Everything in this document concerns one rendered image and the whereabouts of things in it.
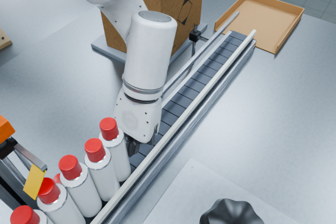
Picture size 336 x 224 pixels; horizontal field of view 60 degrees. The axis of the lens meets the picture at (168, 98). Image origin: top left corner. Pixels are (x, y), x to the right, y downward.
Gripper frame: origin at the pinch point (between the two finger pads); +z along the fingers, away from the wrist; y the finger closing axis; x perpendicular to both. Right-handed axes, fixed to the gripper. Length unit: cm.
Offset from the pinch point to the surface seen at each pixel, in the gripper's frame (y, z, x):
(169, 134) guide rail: 4.1, -0.6, 9.9
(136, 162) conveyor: 0.9, 6.1, 1.9
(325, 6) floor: 8, -3, 284
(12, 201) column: -12.3, 8.7, -22.7
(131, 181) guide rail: 4.3, 4.8, -4.5
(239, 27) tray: -5, -15, 73
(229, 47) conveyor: -1, -12, 53
